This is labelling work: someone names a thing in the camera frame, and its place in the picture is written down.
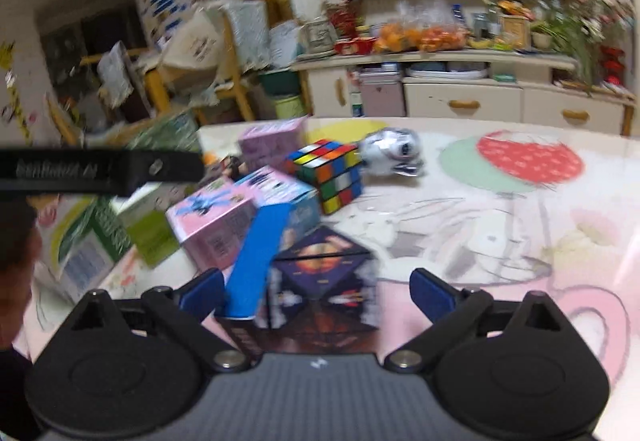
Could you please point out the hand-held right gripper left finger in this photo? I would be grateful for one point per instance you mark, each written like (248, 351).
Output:
(201, 293)

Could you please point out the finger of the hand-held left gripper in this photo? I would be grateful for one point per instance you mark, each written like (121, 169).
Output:
(160, 168)
(257, 261)

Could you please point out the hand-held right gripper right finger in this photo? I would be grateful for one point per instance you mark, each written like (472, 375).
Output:
(432, 293)

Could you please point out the dark printed cube box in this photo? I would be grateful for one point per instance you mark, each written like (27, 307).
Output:
(325, 271)

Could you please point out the purple pink printed box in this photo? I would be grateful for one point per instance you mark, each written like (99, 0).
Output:
(270, 146)

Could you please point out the green patterned box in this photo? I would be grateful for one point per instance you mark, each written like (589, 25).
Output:
(160, 133)

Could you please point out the lime green box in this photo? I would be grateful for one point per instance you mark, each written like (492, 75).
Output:
(147, 228)

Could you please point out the light blue printed box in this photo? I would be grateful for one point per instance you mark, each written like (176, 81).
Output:
(300, 208)

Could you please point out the small doll figure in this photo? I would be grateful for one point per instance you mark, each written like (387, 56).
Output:
(230, 166)

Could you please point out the white and green carton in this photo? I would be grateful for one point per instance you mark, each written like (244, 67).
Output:
(80, 251)

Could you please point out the multicoloured puzzle cube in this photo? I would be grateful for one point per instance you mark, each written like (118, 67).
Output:
(325, 171)

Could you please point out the wooden chair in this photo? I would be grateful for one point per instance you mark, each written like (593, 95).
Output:
(235, 81)

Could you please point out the beige tote bag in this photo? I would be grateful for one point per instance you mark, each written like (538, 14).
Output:
(197, 46)

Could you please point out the light green bin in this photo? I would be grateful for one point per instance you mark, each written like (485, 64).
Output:
(290, 107)

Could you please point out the dark green container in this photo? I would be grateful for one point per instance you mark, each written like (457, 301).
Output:
(280, 81)

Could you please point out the silver foil toy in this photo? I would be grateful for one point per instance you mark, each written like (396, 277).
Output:
(390, 148)

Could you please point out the patterned cloth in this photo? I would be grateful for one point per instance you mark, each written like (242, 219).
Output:
(250, 31)

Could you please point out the cream television cabinet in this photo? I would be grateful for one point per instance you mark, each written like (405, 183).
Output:
(475, 101)

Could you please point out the pink case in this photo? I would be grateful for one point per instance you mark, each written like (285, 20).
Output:
(382, 96)

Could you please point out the glass kettle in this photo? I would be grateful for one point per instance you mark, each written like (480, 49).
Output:
(317, 36)

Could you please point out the white platter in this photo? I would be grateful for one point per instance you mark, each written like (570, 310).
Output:
(445, 69)

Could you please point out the red snack box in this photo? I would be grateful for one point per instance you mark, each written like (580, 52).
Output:
(355, 46)

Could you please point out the red berry branches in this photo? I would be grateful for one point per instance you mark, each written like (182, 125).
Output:
(342, 18)

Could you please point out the bananas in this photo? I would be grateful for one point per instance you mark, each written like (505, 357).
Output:
(480, 42)

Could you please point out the clear bag of oranges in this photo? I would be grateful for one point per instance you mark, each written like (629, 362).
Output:
(442, 37)
(395, 38)

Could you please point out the red vase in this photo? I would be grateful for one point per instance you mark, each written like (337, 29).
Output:
(612, 61)

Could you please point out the potted flower plant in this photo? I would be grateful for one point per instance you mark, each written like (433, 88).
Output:
(575, 16)

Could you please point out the wooden photo frame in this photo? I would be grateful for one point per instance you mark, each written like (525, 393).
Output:
(515, 28)

